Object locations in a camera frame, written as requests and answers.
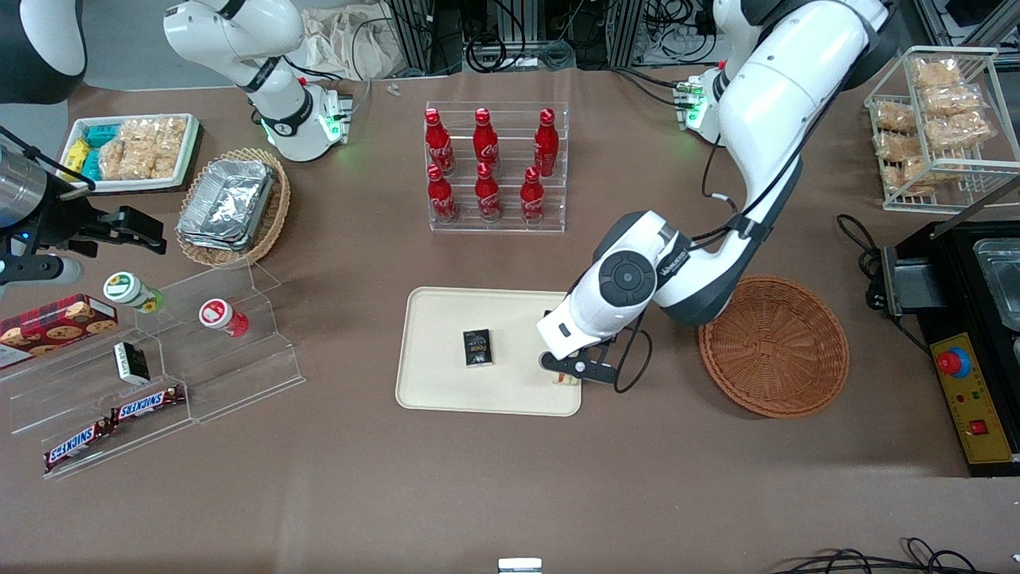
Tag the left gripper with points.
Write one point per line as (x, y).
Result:
(547, 313)

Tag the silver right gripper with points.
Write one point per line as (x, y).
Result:
(70, 226)

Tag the triangle sandwich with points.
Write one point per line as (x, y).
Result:
(567, 379)

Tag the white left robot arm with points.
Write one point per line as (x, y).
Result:
(781, 96)

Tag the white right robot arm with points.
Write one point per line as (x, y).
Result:
(239, 32)

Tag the white rectangular snack tray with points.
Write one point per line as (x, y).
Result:
(72, 185)

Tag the aluminium foil tray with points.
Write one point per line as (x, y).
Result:
(207, 239)
(227, 199)

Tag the cream plastic serving tray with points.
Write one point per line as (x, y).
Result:
(446, 383)

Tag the light oval wicker basket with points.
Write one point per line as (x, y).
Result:
(275, 215)

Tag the brown round wicker basket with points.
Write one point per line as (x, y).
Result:
(773, 351)

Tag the green sunflower yogurt cup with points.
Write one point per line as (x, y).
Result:
(126, 288)

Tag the teal snack packet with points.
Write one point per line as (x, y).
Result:
(102, 134)
(92, 165)

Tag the clear rice cracker bag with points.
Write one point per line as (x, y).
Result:
(936, 73)
(952, 100)
(166, 163)
(960, 129)
(896, 146)
(119, 159)
(916, 177)
(159, 131)
(894, 115)

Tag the yellow snack packet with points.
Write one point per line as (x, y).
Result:
(77, 153)

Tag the small black carton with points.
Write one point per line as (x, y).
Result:
(478, 348)

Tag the red tartan cookie box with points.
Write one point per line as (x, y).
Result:
(60, 327)

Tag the clear acrylic bottle rack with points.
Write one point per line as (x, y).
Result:
(510, 227)

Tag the black and white small box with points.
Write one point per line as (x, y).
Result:
(131, 363)

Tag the red strawberry yogurt cup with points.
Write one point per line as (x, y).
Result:
(217, 313)

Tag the red cola bottle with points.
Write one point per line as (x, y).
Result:
(441, 199)
(546, 143)
(488, 198)
(532, 199)
(485, 143)
(438, 143)

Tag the Snickers chocolate bar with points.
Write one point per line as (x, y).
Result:
(147, 404)
(78, 445)

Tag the clear acrylic tiered stand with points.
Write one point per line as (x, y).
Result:
(239, 375)

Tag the small white device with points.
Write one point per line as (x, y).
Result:
(519, 566)

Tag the beige cloth bag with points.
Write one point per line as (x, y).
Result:
(351, 44)

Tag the grey metal box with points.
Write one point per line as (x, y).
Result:
(912, 283)

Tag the red emergency stop button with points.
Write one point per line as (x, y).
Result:
(952, 363)

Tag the black metal appliance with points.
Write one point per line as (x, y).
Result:
(956, 271)

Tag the yellow control panel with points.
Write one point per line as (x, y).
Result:
(984, 399)

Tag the grey metal bar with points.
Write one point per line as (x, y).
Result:
(976, 207)

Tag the steel pan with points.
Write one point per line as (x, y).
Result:
(1000, 279)

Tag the aluminium frame rack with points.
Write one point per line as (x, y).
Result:
(414, 32)

